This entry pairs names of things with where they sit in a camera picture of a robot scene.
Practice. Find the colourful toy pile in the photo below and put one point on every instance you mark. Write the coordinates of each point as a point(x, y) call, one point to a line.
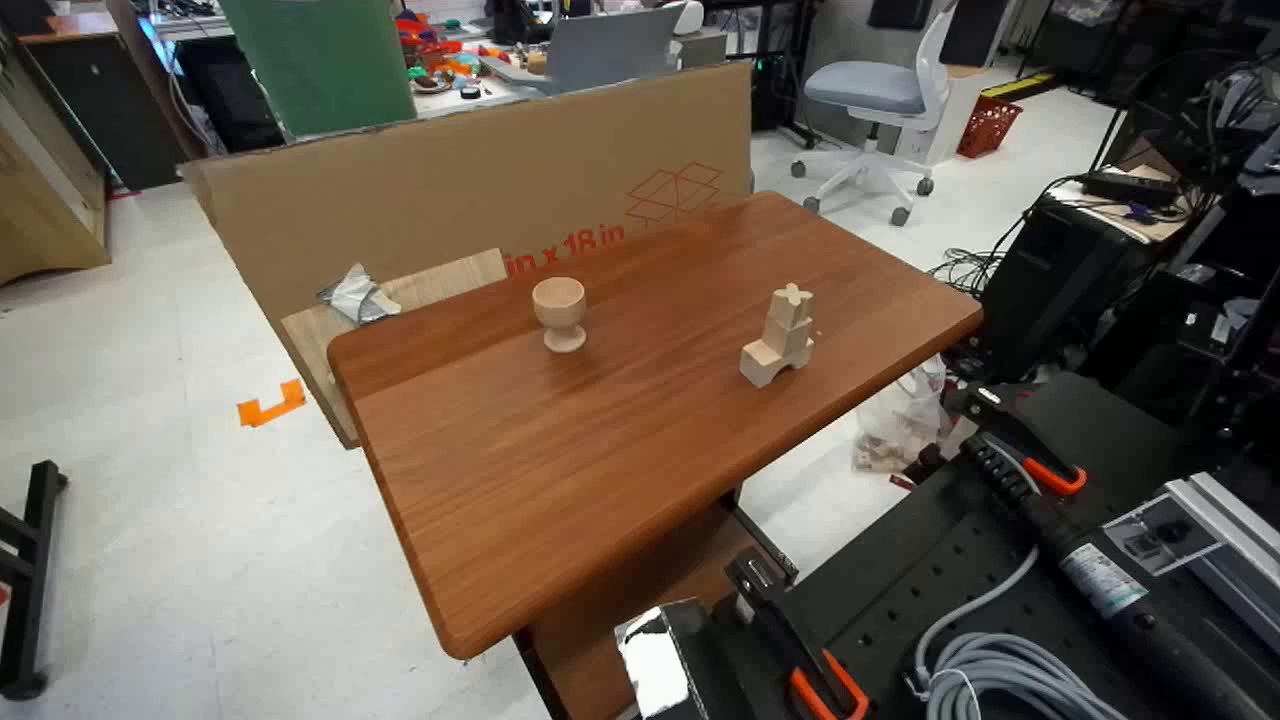
point(432, 44)

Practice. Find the crumpled silver foil bag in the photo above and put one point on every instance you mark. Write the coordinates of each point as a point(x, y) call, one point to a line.
point(356, 294)

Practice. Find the black floor stand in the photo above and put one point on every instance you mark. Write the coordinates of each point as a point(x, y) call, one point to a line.
point(30, 584)

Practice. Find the large brown cardboard panel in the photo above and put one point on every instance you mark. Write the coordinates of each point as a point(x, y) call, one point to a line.
point(443, 185)

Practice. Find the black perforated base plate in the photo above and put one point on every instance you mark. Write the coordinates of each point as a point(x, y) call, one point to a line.
point(933, 532)

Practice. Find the small wooden side table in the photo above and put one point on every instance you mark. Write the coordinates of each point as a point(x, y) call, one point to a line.
point(1133, 221)

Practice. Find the wooden table lower shelf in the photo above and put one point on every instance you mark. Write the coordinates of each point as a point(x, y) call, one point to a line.
point(625, 572)

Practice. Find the grey office chair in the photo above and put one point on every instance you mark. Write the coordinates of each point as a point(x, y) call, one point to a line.
point(865, 87)

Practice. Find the black metal desk frame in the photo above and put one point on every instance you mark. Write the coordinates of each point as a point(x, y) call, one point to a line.
point(783, 66)

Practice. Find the green board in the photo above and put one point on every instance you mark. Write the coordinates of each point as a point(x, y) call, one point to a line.
point(322, 66)

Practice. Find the light wooden cabinet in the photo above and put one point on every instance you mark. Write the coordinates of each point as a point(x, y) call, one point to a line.
point(46, 202)

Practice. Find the black flat device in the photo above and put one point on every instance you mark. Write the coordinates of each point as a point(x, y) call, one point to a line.
point(1125, 185)

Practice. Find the yellow strip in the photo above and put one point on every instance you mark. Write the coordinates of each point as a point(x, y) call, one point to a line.
point(1018, 87)

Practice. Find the black cabinet with wooden top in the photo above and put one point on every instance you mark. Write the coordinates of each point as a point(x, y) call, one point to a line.
point(115, 107)

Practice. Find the silver aluminium rail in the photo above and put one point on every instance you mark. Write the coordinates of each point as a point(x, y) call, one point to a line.
point(1235, 545)

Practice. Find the clear plastic bag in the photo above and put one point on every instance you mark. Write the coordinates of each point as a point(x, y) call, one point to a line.
point(921, 426)

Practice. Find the small notched wooden block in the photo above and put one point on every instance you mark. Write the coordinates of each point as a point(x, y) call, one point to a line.
point(788, 306)

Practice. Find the wooden arch block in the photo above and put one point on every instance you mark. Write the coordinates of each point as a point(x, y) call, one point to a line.
point(761, 365)

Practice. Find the black equipment case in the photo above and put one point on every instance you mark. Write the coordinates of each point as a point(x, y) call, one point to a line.
point(1064, 284)

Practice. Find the flat light cardboard piece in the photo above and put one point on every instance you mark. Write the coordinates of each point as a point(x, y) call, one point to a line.
point(312, 352)

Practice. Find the black tube with white label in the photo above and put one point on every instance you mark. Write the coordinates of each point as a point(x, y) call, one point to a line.
point(1173, 654)

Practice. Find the black and white printed sheet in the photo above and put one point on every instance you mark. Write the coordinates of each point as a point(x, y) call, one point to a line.
point(1162, 532)

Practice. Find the shiny metal bracket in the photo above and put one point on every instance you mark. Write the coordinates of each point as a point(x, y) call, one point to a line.
point(656, 665)

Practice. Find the wooden cube block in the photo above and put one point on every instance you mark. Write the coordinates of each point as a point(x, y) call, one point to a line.
point(788, 342)

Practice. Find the grey laptop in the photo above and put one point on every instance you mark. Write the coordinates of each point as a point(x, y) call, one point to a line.
point(607, 44)

